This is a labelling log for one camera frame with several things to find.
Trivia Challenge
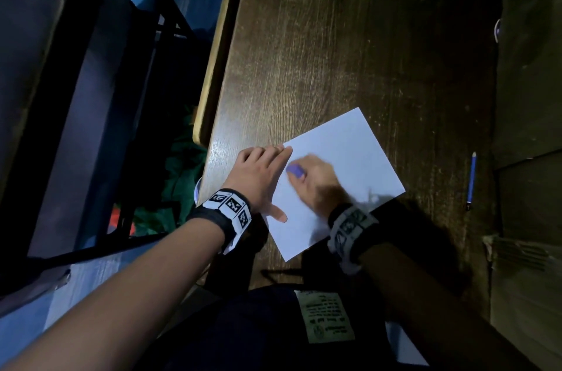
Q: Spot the person's right hand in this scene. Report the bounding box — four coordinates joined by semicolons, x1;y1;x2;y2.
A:
286;154;352;220

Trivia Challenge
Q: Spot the person's left hand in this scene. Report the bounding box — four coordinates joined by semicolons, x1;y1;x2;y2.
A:
222;144;294;223

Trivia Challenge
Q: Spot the white paper sheet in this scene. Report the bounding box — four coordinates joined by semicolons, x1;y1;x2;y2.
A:
265;107;406;263

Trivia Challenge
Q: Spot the person's right forearm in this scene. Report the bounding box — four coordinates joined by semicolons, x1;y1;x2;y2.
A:
358;243;542;371

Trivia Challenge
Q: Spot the person's left forearm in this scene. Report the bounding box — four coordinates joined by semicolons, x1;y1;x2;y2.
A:
0;217;227;371

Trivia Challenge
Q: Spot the black wristband with marker tags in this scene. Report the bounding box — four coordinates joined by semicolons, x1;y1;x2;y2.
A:
327;203;381;276
186;188;253;256

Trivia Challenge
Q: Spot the green cloth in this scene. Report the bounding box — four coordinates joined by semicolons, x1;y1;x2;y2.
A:
131;109;208;236

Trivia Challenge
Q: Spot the white printed label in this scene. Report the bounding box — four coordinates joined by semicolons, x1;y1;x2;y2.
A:
294;290;356;344

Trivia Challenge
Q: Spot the person's dark clothing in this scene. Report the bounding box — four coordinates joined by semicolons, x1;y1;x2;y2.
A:
143;282;433;371

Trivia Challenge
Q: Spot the red object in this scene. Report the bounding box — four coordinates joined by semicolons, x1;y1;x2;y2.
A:
107;204;137;236

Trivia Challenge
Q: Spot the blue pen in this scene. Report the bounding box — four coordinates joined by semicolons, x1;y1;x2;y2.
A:
466;152;477;212

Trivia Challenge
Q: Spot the cardboard box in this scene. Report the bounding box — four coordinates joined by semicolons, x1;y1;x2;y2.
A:
482;234;562;371

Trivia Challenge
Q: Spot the black metal frame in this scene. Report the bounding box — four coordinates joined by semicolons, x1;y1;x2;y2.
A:
0;0;199;297

